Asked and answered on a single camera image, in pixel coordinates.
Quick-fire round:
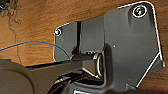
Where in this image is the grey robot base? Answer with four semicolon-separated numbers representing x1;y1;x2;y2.
53;1;166;94

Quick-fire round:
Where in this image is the thin blue cable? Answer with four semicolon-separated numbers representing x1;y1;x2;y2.
0;40;73;58

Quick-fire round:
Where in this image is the thin black floor cable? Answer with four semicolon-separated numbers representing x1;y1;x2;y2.
0;0;23;64

